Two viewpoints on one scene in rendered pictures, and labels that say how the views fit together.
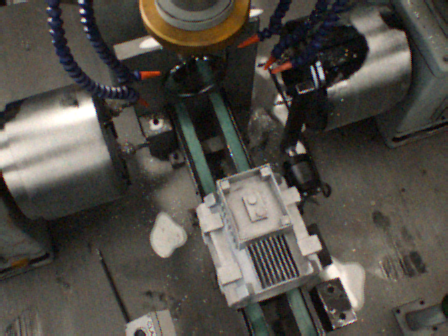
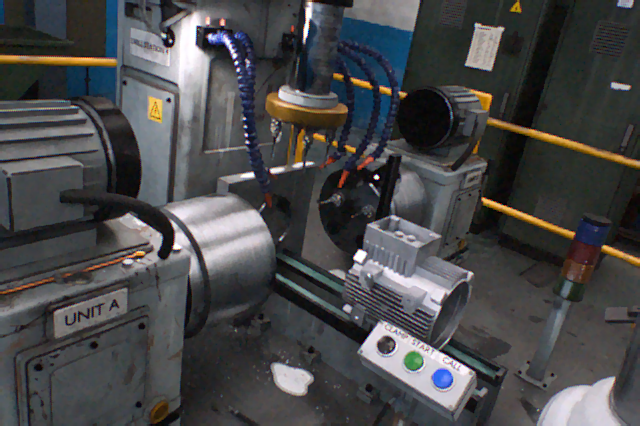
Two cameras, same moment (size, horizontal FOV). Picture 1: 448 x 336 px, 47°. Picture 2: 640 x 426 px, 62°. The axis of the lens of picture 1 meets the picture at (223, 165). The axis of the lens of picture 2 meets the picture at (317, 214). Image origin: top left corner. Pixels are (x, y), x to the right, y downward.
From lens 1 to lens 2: 0.91 m
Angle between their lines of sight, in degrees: 50
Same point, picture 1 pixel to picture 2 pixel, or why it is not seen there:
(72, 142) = (233, 214)
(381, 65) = (410, 179)
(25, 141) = (191, 213)
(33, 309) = not seen: outside the picture
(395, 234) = (470, 331)
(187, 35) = (320, 109)
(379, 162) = not seen: hidden behind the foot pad
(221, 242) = (389, 281)
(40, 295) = not seen: outside the picture
